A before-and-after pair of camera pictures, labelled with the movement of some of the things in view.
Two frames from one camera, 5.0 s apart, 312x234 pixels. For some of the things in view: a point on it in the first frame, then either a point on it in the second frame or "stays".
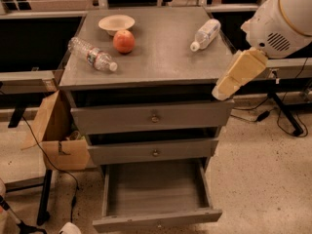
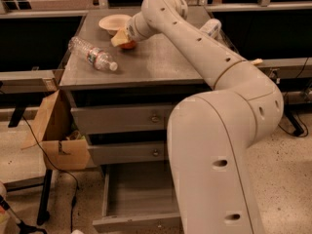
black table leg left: x=43 y=214 stays
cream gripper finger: x=243 y=66 → x=120 y=38
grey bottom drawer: x=155 y=194 stays
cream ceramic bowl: x=115 y=22 stays
